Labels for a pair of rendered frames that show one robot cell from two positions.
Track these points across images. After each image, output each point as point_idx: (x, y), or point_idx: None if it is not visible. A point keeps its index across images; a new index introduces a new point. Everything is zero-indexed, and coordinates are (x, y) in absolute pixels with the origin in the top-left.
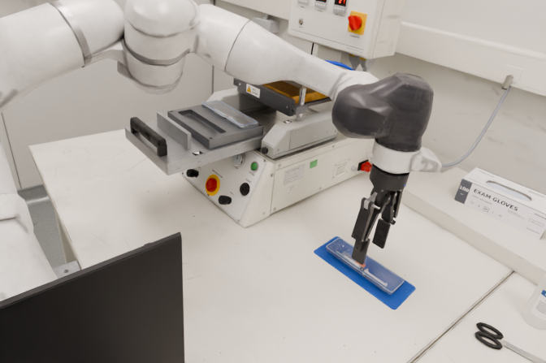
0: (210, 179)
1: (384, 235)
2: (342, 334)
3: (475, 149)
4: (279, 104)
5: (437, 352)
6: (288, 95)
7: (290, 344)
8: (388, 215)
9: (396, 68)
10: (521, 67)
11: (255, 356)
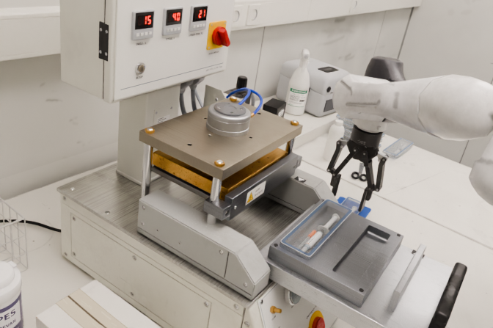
0: (318, 323)
1: (338, 184)
2: (414, 233)
3: None
4: (285, 172)
5: (388, 197)
6: (283, 155)
7: (444, 257)
8: (343, 167)
9: (52, 74)
10: None
11: (469, 274)
